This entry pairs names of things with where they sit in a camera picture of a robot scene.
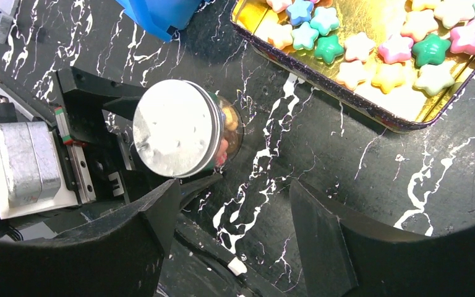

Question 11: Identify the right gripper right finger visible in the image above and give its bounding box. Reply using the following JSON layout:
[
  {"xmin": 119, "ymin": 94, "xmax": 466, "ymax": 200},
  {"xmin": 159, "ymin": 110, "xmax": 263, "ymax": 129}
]
[{"xmin": 289, "ymin": 180, "xmax": 475, "ymax": 296}]

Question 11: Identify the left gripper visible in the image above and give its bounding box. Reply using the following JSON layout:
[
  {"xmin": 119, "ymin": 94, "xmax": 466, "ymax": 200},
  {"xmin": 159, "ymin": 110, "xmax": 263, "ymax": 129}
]
[{"xmin": 53, "ymin": 66, "xmax": 223, "ymax": 211}]

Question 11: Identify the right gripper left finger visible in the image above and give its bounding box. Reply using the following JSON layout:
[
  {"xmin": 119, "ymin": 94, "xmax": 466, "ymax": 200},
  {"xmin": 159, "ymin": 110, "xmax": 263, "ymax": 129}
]
[{"xmin": 0, "ymin": 179, "xmax": 182, "ymax": 296}]

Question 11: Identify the white round jar lid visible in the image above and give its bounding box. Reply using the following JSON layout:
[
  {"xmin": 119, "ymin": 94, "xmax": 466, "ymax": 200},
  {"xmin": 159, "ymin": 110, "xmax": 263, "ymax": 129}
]
[{"xmin": 132, "ymin": 79, "xmax": 225, "ymax": 178}]

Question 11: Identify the clear glass jar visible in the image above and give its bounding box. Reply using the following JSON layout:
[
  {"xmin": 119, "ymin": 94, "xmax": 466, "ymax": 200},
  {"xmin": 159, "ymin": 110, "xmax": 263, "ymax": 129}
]
[{"xmin": 210, "ymin": 93, "xmax": 243, "ymax": 168}]

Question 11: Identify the blue plastic candy bin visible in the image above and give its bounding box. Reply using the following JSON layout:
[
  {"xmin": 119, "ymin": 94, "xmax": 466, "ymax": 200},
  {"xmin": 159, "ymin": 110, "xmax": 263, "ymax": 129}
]
[{"xmin": 117, "ymin": 0, "xmax": 212, "ymax": 42}]

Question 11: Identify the square tin of colourful candies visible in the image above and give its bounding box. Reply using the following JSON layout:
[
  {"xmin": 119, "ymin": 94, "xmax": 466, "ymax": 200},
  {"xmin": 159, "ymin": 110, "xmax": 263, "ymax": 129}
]
[{"xmin": 230, "ymin": 1, "xmax": 475, "ymax": 132}]

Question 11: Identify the aluminium frame rail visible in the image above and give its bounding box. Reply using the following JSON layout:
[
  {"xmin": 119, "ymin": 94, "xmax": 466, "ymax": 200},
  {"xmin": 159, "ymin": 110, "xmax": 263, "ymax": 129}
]
[{"xmin": 0, "ymin": 49, "xmax": 288, "ymax": 297}]

